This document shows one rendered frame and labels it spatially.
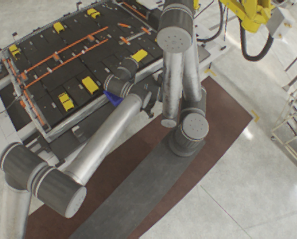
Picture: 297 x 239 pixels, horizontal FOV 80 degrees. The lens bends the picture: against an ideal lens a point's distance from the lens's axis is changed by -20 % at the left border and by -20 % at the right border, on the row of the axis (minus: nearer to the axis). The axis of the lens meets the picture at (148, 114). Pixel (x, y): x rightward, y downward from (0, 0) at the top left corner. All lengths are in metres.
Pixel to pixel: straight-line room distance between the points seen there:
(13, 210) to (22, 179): 0.22
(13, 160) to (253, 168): 2.87
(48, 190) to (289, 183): 3.25
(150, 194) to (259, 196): 1.86
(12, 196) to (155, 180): 1.07
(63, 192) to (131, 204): 0.91
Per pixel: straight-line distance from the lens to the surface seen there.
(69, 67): 2.03
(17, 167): 0.87
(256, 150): 3.26
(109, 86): 1.27
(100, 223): 1.62
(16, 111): 2.25
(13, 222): 1.10
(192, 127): 1.46
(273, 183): 3.30
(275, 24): 0.94
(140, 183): 1.64
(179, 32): 0.83
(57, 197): 0.79
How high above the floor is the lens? 2.51
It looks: 61 degrees down
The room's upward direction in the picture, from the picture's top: 15 degrees clockwise
